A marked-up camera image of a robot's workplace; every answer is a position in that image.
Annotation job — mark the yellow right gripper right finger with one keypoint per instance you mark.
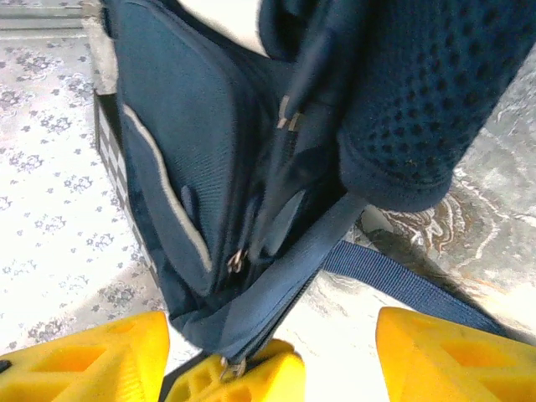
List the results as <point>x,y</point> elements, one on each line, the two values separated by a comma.
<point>452,364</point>

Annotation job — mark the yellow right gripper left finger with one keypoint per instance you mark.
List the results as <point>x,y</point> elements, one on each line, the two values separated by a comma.
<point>84,364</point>

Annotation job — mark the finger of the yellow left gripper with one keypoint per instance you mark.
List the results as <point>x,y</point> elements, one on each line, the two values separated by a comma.
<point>197,383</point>
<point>276,372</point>

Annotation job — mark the navy blue backpack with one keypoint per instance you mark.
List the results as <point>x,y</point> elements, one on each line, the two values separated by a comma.
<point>188,146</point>

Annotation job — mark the black grey chessboard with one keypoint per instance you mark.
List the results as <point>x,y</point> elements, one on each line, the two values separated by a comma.
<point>109,155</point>

